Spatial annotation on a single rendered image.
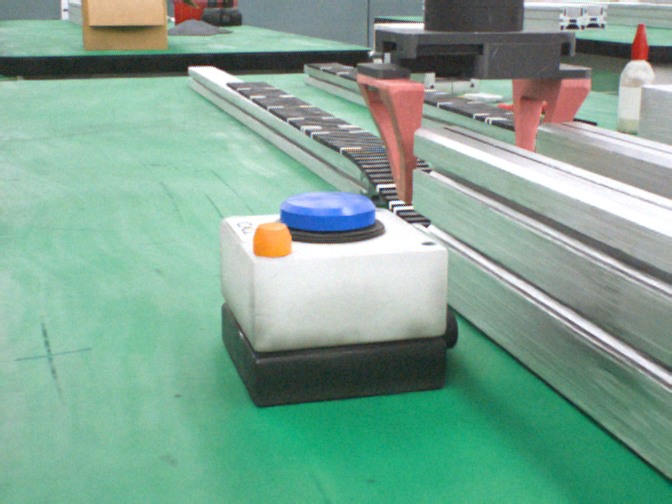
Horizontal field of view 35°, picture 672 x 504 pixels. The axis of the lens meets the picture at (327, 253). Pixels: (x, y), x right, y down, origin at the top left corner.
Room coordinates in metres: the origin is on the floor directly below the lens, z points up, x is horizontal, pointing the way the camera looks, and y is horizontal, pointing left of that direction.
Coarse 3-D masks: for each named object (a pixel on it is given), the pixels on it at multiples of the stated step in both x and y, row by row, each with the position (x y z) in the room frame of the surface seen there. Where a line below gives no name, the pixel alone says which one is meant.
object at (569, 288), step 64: (448, 128) 0.56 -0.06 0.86; (576, 128) 0.57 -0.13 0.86; (448, 192) 0.52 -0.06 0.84; (512, 192) 0.44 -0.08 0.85; (576, 192) 0.39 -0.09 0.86; (640, 192) 0.39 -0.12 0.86; (448, 256) 0.51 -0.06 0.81; (512, 256) 0.44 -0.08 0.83; (576, 256) 0.39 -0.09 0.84; (640, 256) 0.34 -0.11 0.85; (512, 320) 0.44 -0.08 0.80; (576, 320) 0.40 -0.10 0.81; (640, 320) 0.34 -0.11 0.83; (576, 384) 0.38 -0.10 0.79; (640, 384) 0.34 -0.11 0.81; (640, 448) 0.33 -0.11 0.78
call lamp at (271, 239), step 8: (264, 224) 0.39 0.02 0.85; (272, 224) 0.39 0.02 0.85; (280, 224) 0.39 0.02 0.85; (256, 232) 0.39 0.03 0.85; (264, 232) 0.39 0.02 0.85; (272, 232) 0.39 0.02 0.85; (280, 232) 0.39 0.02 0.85; (288, 232) 0.39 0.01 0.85; (256, 240) 0.39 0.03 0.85; (264, 240) 0.39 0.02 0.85; (272, 240) 0.39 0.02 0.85; (280, 240) 0.39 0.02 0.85; (288, 240) 0.39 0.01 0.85; (256, 248) 0.39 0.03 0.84; (264, 248) 0.39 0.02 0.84; (272, 248) 0.39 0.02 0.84; (280, 248) 0.39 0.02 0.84; (288, 248) 0.39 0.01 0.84; (264, 256) 0.39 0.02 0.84; (272, 256) 0.39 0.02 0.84; (280, 256) 0.39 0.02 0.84
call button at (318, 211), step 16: (320, 192) 0.44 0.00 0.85; (336, 192) 0.44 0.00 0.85; (288, 208) 0.42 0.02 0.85; (304, 208) 0.42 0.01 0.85; (320, 208) 0.41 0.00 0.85; (336, 208) 0.41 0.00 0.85; (352, 208) 0.42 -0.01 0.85; (368, 208) 0.42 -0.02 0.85; (288, 224) 0.42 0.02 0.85; (304, 224) 0.41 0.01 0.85; (320, 224) 0.41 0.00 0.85; (336, 224) 0.41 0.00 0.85; (352, 224) 0.41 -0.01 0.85; (368, 224) 0.42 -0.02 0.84
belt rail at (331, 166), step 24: (192, 72) 1.65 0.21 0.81; (216, 72) 1.60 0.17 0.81; (216, 96) 1.43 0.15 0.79; (240, 96) 1.25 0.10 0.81; (240, 120) 1.25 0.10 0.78; (264, 120) 1.11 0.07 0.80; (288, 144) 1.00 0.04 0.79; (312, 144) 0.91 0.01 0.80; (312, 168) 0.91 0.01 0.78; (336, 168) 0.86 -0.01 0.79; (360, 192) 0.77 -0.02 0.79
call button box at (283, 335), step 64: (256, 256) 0.39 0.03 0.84; (320, 256) 0.39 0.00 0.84; (384, 256) 0.40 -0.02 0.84; (256, 320) 0.38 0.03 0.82; (320, 320) 0.39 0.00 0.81; (384, 320) 0.39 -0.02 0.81; (448, 320) 0.44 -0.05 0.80; (256, 384) 0.38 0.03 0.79; (320, 384) 0.39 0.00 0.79; (384, 384) 0.39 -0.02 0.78
